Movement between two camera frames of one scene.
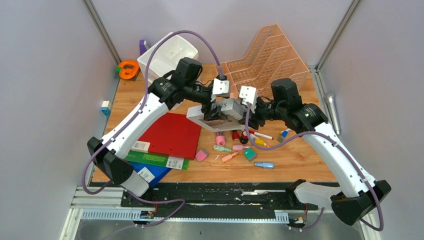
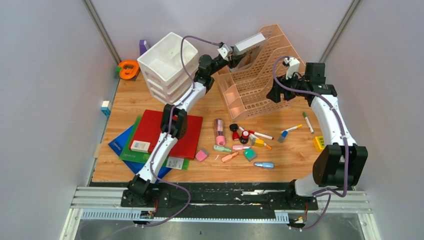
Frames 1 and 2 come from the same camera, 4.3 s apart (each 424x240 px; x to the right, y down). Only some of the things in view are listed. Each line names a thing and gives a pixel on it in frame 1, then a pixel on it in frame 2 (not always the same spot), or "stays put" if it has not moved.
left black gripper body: (206, 107) -> (230, 64)
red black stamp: (235, 136) stays put
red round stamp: (244, 138) stays put
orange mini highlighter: (227, 157) stays put
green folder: (158, 160) stays put
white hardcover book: (232, 109) -> (253, 42)
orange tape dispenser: (128, 70) stays put
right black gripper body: (264, 111) -> (293, 82)
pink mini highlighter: (240, 147) stays put
